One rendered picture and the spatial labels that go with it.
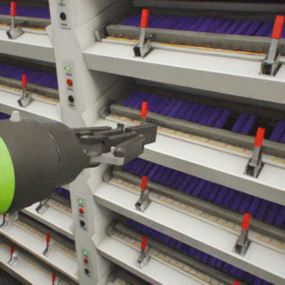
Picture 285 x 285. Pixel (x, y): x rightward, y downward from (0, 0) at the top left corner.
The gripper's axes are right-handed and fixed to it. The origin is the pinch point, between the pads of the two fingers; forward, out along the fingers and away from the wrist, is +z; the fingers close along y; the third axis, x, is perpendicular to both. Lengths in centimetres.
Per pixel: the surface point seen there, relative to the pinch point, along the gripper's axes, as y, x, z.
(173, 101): -12.8, 1.5, 32.4
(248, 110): 5.7, 2.7, 33.4
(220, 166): 6.1, -7.9, 21.5
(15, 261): -84, -83, 39
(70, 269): -46, -65, 34
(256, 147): 12.3, -2.2, 21.5
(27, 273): -75, -84, 39
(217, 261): 5, -39, 37
